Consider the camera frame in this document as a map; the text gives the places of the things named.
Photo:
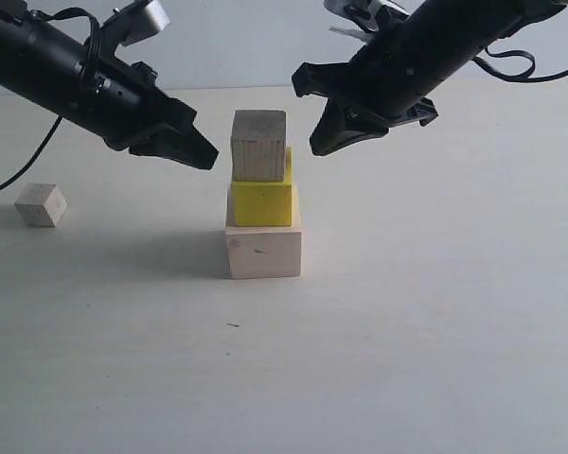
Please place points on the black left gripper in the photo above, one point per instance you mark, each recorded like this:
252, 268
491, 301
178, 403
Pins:
121, 104

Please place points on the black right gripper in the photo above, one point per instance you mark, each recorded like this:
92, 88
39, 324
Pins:
399, 67

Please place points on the medium brown wooden cube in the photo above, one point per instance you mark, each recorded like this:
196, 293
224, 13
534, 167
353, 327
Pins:
258, 141

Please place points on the yellow cube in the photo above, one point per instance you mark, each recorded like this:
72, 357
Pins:
265, 204

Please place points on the large pale wooden cube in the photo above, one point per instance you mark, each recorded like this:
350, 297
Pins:
264, 252

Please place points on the small pale wooden cube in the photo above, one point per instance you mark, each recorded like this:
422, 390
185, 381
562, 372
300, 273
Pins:
41, 205

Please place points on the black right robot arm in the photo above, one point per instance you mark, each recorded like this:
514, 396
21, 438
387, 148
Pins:
500, 20

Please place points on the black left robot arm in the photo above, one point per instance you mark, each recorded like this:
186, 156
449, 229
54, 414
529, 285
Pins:
26, 40

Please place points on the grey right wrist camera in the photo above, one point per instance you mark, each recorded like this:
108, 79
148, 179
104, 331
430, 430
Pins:
368, 15

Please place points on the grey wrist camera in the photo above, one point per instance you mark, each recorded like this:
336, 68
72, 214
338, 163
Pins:
368, 15
135, 23

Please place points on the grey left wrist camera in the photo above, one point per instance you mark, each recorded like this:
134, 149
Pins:
135, 23

